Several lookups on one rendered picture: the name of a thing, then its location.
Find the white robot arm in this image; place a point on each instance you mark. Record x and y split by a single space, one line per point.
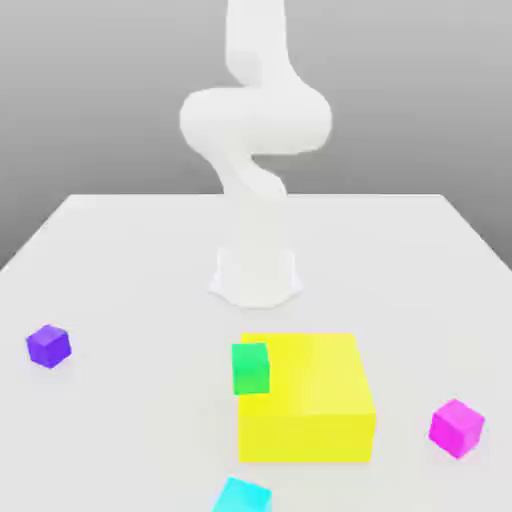
256 120

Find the small green cube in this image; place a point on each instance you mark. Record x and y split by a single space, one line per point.
250 370

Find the small purple cube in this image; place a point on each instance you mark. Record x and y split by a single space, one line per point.
48 346

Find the small cyan cube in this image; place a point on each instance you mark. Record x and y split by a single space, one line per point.
242 496

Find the small magenta cube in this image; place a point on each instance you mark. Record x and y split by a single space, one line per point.
456 428

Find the large yellow box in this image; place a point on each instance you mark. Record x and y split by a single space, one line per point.
316 400

